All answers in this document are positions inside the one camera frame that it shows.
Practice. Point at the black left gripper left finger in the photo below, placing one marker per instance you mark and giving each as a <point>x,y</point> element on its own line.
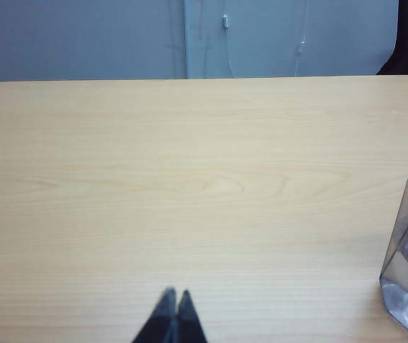
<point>160,321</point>

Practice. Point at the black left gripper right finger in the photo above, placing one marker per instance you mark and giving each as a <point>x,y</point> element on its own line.
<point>189,321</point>

